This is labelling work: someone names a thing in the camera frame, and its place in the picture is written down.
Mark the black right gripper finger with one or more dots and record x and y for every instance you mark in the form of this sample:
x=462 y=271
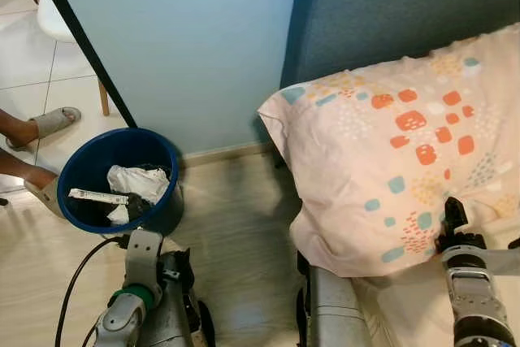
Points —
x=455 y=217

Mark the pink pillow with orange spots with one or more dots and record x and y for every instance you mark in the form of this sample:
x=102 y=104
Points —
x=390 y=152

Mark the white printed tube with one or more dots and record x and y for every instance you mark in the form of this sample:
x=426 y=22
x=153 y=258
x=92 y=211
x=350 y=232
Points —
x=97 y=197

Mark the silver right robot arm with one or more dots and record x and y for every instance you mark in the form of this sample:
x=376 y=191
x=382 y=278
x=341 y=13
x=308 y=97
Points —
x=475 y=298

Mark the beige mattress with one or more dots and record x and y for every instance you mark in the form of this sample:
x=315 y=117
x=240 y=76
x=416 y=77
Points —
x=406 y=306

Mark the large white crumpled paper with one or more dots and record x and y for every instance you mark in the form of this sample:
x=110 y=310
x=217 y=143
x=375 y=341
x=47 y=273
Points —
x=138 y=180

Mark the blue plastic bucket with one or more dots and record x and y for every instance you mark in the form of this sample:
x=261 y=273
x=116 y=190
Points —
x=81 y=160

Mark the grey slipper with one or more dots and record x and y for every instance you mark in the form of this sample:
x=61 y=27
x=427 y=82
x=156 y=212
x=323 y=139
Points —
x=57 y=122
x=45 y=197

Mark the person's bare foot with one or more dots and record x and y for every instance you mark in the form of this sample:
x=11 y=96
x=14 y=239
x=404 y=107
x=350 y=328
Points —
x=24 y=170
x=16 y=126

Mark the grey upholstered headboard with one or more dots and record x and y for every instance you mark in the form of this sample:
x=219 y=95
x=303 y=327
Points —
x=390 y=6

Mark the white chair with wooden leg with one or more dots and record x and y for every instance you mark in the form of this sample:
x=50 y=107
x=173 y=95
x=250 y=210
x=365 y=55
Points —
x=57 y=18

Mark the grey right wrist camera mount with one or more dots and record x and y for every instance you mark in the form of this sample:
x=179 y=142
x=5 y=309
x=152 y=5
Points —
x=504 y=259

